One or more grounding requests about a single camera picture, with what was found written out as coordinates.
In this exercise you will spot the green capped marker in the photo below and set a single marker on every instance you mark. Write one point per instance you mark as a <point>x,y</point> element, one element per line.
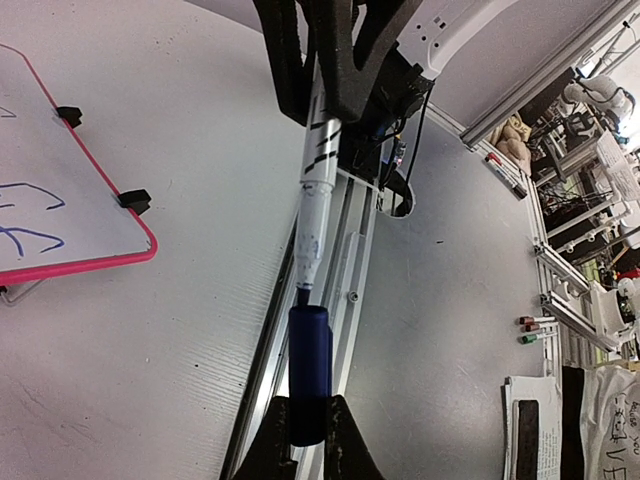
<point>532,338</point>

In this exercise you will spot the black stand foot right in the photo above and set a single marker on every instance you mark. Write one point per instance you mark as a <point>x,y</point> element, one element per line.
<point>72,115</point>

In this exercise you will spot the red capped marker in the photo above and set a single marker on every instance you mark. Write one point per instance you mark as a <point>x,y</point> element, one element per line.
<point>538,327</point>

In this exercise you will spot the pink framed whiteboard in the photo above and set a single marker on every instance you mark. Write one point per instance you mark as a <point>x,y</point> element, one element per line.
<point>59,210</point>

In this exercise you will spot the aluminium extrusion frame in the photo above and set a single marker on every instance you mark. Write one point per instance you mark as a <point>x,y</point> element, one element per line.
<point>569,33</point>

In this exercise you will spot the right base circuit board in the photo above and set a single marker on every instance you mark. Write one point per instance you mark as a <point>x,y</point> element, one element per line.
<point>377,159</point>

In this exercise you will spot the wire whiteboard stand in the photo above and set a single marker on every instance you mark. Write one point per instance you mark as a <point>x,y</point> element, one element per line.
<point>13,295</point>

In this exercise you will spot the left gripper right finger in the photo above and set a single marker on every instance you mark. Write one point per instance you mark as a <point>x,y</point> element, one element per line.
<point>346,455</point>

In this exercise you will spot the brown capped marker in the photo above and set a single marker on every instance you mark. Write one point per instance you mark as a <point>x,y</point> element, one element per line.
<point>528,320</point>

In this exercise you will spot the dark blue marker cap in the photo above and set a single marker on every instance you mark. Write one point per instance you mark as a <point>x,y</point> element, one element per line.
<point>310,374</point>

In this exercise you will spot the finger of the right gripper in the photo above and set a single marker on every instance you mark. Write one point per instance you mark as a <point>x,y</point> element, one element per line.
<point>357,47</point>
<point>291,74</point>

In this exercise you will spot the red black marker on frame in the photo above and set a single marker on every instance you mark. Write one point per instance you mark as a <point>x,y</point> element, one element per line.
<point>497,166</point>

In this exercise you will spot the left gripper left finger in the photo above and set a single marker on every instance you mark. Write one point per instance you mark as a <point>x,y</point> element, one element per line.
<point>269,456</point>

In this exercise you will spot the white marker pen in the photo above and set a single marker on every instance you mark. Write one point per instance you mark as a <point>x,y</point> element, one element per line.
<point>317,181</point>

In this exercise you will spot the white printed cloth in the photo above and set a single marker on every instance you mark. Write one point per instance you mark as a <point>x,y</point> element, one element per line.
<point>609,423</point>

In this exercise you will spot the aluminium front rail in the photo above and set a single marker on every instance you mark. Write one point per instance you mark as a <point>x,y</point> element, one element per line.
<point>340,287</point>

